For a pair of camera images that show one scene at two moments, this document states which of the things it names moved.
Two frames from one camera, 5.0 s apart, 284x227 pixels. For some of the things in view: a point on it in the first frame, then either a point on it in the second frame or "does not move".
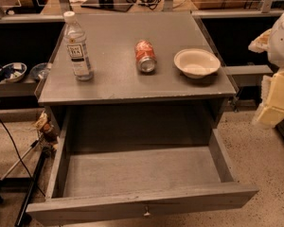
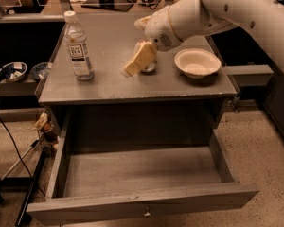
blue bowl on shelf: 39,71 does not move
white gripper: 283,44 to 160,29
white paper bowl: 197,62 does not move
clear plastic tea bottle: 76,38 does not move
